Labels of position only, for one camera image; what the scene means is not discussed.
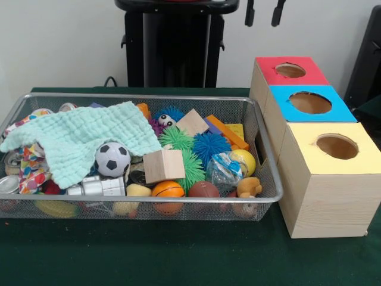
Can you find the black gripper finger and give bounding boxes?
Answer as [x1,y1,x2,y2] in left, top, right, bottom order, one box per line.
[271,0,286,27]
[244,0,255,27]

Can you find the brown plush monkey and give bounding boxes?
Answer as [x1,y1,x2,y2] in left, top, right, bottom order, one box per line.
[236,176,263,199]

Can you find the plain wooden block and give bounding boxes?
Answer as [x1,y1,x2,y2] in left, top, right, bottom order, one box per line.
[142,149,186,185]
[175,108,211,137]

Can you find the wooden box with three holes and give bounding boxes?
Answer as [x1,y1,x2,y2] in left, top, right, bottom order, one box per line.
[249,56,381,239]

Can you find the dark green tablecloth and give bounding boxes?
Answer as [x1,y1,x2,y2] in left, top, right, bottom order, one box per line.
[0,86,381,286]
[352,95,381,126]

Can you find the blue spiky rubber ball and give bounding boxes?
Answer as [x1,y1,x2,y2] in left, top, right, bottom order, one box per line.
[192,132,232,167]

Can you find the yellow ball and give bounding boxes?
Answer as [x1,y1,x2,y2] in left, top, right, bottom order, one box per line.
[230,148,257,178]

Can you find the clear plastic packet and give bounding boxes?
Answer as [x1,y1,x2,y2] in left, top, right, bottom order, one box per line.
[205,151,248,191]

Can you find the green spiky rubber ball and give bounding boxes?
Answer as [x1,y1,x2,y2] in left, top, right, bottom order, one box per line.
[175,148,206,194]

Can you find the small brown football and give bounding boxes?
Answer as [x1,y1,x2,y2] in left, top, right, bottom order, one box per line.
[188,181,220,198]

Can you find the small orange basketball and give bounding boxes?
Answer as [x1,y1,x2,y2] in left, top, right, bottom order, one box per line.
[152,181,186,198]

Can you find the small soccer ball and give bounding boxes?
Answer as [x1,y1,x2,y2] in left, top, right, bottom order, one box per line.
[94,142,132,179]

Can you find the mint green waffle cloth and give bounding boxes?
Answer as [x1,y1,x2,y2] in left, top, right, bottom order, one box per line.
[0,101,163,190]

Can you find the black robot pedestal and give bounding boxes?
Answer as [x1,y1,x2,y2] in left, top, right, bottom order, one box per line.
[114,0,241,88]

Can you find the shallow wire mesh bin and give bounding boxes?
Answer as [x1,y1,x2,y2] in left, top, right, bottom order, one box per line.
[0,92,283,222]

